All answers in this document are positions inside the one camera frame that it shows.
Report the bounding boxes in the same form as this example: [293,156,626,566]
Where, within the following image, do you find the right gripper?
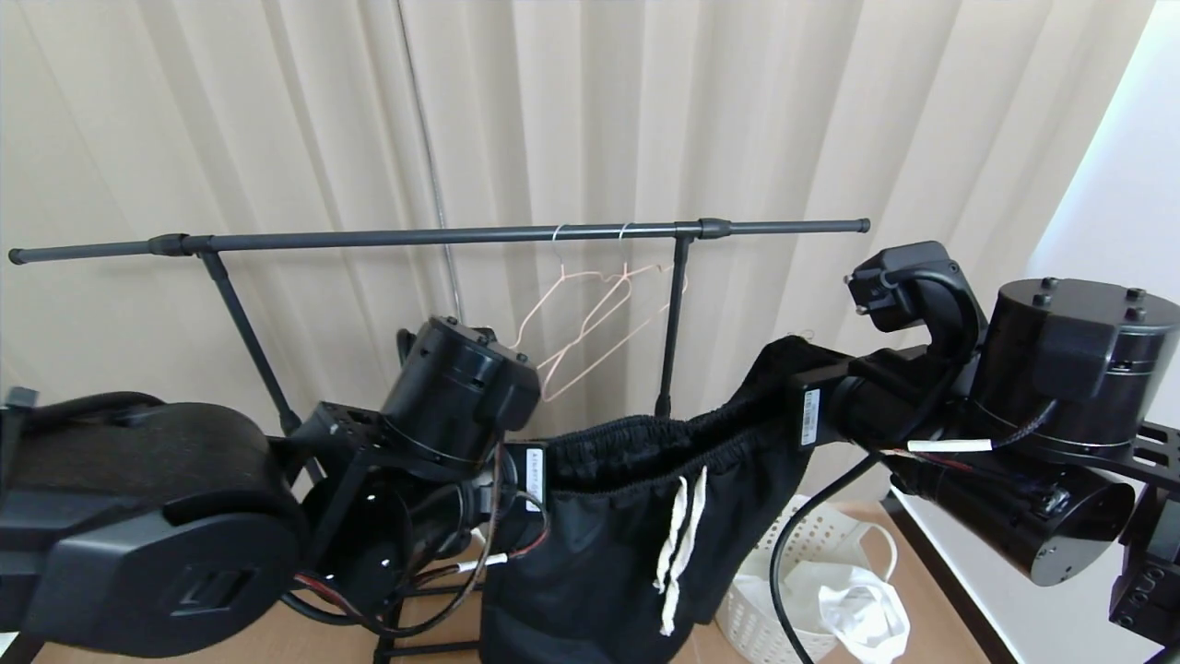
[788,347,934,451]

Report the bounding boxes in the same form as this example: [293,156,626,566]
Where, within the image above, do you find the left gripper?
[461,441,553,556]

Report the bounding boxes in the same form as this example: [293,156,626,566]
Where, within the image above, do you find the black shorts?
[478,335,865,664]

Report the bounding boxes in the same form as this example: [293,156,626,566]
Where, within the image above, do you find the pink clothes hanger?
[537,224,680,405]
[507,226,639,372]

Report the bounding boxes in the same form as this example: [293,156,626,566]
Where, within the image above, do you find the white laundry basket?
[714,494,901,664]

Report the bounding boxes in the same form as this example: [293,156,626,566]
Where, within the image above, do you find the black clothes rack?
[7,218,872,664]

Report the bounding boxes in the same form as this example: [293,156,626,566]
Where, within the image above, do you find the white garment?
[784,556,914,664]

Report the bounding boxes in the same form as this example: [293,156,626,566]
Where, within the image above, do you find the beige curtain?
[0,0,1155,517]

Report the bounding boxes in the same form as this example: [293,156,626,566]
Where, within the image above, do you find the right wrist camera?
[844,241,989,372]

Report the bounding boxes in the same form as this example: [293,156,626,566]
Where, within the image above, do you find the black cable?
[769,450,888,664]

